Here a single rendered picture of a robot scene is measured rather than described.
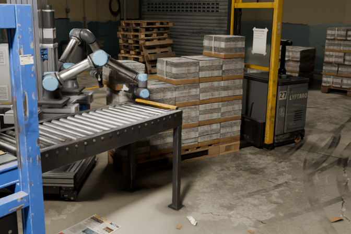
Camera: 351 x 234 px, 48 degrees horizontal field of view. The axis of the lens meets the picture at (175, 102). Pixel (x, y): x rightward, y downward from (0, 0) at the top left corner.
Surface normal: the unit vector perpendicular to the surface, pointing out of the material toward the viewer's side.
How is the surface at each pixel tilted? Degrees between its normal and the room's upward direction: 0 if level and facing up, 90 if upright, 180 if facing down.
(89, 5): 90
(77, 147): 90
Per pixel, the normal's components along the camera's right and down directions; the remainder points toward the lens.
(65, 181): -0.04, 0.22
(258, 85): -0.85, 0.11
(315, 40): -0.62, 0.17
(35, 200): 0.79, 0.15
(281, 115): 0.53, 0.20
